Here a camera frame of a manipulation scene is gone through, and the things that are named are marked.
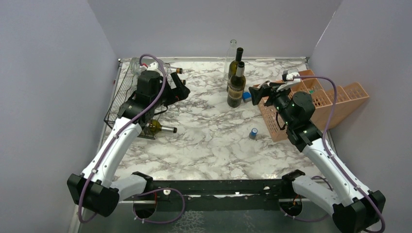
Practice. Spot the wrist white camera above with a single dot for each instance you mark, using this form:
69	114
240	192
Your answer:
154	66
291	76

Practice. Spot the dark green wine bottle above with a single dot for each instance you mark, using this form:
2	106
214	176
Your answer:
233	65

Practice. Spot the bottle with brown cap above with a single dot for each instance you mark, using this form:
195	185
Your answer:
178	70

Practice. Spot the wine bottle silver foil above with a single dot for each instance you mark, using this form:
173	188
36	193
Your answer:
236	86
154	127

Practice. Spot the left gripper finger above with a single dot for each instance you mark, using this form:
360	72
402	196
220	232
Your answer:
182	93
176	80

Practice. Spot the pink plastic organizer basket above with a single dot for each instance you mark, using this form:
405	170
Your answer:
349	98

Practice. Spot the blue small cylinder can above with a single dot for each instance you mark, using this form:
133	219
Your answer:
253	133

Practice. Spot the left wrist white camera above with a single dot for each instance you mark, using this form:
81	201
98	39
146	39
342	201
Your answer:
154	66

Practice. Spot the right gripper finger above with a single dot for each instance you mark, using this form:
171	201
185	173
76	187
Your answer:
257	93
270	84

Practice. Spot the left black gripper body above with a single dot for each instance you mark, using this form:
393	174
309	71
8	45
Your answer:
165	97

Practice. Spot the clear bottle in rack top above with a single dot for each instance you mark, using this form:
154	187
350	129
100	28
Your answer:
135	67

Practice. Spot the blue rectangular small box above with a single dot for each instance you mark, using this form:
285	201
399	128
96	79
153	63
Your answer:
246	96

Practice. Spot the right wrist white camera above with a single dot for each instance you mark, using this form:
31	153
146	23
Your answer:
291	76

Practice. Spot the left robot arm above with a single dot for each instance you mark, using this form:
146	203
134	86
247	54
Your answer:
94	189

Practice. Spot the clear glass bottle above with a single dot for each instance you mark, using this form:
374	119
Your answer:
230	56

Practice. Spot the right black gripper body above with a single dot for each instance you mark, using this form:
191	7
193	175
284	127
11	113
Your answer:
280	99

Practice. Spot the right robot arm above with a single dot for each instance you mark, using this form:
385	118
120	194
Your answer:
351	204

